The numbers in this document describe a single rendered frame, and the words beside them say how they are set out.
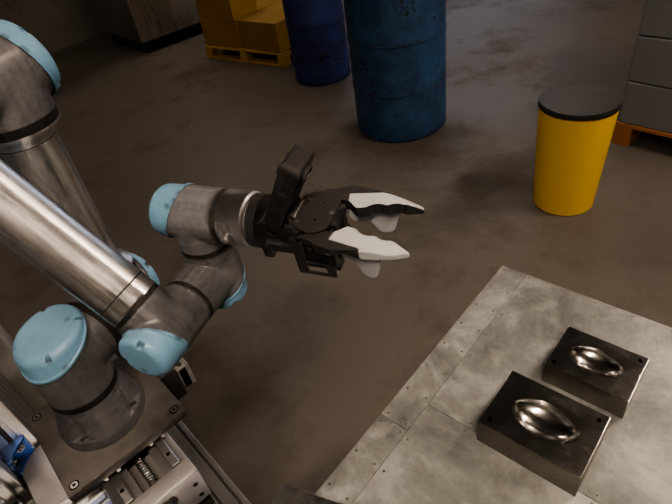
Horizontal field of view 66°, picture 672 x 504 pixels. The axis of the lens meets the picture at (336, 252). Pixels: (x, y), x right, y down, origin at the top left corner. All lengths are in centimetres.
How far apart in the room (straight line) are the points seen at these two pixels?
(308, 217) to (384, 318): 188
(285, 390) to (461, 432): 123
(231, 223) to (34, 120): 31
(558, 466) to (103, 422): 81
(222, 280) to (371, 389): 155
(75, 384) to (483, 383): 83
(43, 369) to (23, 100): 40
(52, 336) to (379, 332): 172
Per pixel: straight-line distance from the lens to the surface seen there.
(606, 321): 144
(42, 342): 94
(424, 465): 115
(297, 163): 57
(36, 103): 83
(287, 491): 110
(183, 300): 71
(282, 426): 221
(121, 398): 102
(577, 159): 290
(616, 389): 123
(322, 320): 252
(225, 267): 75
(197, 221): 69
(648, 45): 358
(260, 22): 560
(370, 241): 58
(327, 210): 62
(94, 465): 104
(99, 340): 95
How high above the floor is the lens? 182
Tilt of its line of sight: 39 degrees down
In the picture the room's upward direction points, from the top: 10 degrees counter-clockwise
